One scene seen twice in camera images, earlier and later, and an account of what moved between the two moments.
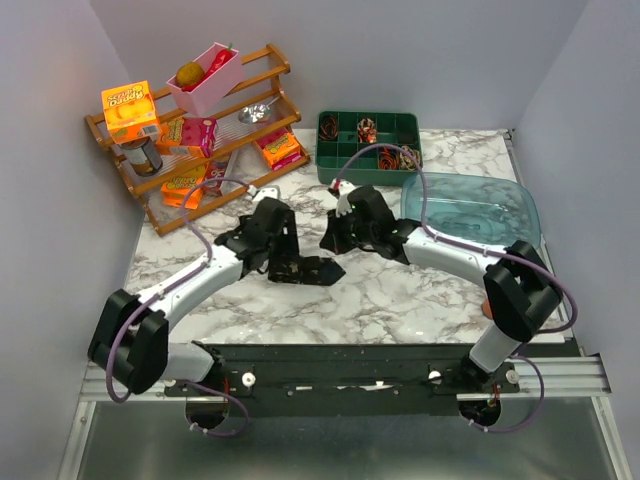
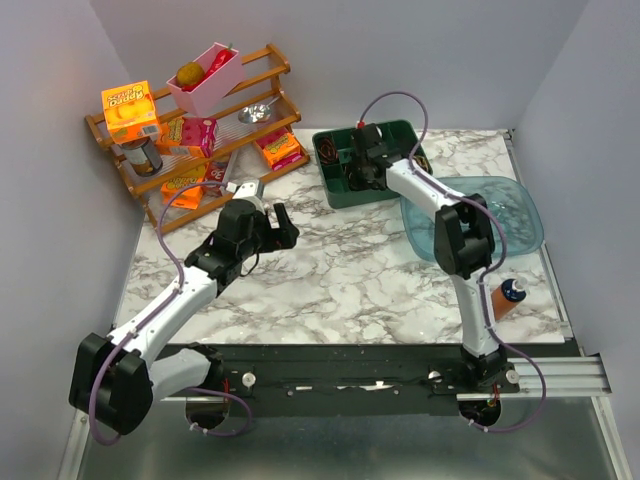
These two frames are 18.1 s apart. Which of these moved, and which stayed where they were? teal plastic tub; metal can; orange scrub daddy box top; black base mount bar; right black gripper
Moved: right black gripper
Stayed: black base mount bar; orange scrub daddy box top; metal can; teal plastic tub
